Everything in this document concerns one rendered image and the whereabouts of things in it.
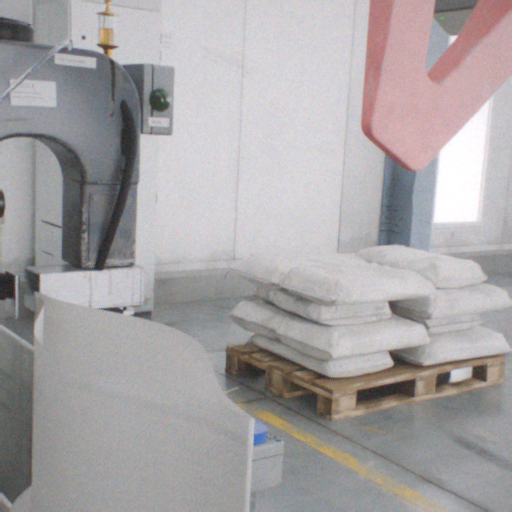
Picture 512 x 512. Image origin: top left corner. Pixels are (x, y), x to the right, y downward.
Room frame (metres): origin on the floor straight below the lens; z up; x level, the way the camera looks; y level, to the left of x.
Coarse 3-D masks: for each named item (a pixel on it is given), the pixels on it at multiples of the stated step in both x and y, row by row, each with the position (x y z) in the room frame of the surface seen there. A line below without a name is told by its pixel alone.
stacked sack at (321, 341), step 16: (288, 320) 3.76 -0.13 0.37; (304, 320) 3.77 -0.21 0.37; (384, 320) 3.81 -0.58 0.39; (400, 320) 3.88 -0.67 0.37; (288, 336) 3.69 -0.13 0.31; (304, 336) 3.63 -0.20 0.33; (320, 336) 3.56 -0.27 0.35; (336, 336) 3.52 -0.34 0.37; (352, 336) 3.55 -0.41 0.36; (368, 336) 3.60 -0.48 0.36; (384, 336) 3.66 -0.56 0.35; (400, 336) 3.71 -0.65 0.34; (416, 336) 3.77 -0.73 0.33; (304, 352) 3.63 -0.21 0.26; (320, 352) 3.53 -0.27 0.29; (336, 352) 3.47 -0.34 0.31; (352, 352) 3.53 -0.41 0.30; (368, 352) 3.60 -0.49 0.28
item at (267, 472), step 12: (264, 444) 1.06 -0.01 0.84; (276, 444) 1.06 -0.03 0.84; (264, 456) 1.05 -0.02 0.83; (276, 456) 1.07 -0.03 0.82; (252, 468) 1.04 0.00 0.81; (264, 468) 1.06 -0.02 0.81; (276, 468) 1.07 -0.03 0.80; (252, 480) 1.04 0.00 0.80; (264, 480) 1.06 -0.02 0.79; (276, 480) 1.07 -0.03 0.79
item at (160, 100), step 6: (156, 90) 1.09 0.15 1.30; (162, 90) 1.09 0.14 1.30; (150, 96) 1.09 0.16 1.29; (156, 96) 1.09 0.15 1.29; (162, 96) 1.09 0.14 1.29; (168, 96) 1.10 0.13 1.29; (150, 102) 1.09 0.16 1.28; (156, 102) 1.09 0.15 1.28; (162, 102) 1.09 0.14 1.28; (168, 102) 1.09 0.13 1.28; (156, 108) 1.09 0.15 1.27; (162, 108) 1.09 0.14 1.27
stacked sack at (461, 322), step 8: (416, 320) 4.07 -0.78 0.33; (424, 320) 4.03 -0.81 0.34; (432, 320) 4.04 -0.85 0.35; (440, 320) 4.07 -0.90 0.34; (448, 320) 4.10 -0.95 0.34; (456, 320) 4.13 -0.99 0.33; (464, 320) 4.16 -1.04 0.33; (472, 320) 4.19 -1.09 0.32; (480, 320) 4.22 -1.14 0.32; (432, 328) 4.02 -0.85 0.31; (440, 328) 4.06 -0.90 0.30; (448, 328) 4.09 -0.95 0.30; (456, 328) 4.13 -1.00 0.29; (464, 328) 4.18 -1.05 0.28
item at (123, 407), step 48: (48, 336) 0.95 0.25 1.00; (96, 336) 0.90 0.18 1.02; (144, 336) 0.86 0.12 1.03; (48, 384) 0.73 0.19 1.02; (96, 384) 0.68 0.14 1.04; (144, 384) 0.65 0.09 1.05; (192, 384) 0.79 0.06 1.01; (48, 432) 0.72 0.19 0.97; (96, 432) 0.68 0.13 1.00; (144, 432) 0.65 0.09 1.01; (192, 432) 0.62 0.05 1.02; (240, 432) 0.58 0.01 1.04; (48, 480) 0.72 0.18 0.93; (96, 480) 0.67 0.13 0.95; (144, 480) 0.65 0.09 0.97; (192, 480) 0.62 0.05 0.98; (240, 480) 0.58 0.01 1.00
